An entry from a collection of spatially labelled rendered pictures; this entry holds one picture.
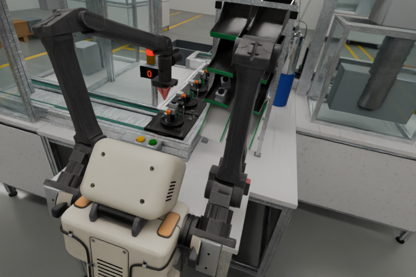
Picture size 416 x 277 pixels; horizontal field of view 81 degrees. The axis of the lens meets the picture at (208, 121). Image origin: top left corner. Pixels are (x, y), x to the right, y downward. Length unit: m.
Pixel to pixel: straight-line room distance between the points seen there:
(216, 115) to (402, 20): 1.21
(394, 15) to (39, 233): 2.75
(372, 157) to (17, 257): 2.51
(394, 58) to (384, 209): 1.16
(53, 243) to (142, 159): 1.71
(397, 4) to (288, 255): 1.79
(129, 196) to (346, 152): 1.66
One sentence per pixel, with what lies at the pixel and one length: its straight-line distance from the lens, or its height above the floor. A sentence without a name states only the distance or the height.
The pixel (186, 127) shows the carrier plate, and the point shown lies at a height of 0.97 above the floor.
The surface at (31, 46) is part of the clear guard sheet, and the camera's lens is 2.40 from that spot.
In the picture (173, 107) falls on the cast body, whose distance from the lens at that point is 1.38.
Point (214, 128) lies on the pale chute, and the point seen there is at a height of 1.03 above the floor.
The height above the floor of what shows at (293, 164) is 0.86.
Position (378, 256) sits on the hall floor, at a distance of 2.51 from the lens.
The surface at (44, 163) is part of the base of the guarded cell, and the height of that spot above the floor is 0.56.
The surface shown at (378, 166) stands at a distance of 2.10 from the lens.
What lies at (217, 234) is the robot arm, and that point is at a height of 1.22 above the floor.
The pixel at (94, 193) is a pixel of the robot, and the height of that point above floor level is 1.31.
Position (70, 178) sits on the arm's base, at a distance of 0.79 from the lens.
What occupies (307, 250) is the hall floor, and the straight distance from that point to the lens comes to 2.24.
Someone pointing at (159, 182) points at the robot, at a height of 1.35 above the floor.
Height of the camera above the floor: 1.75
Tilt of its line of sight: 32 degrees down
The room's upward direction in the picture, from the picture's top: 6 degrees clockwise
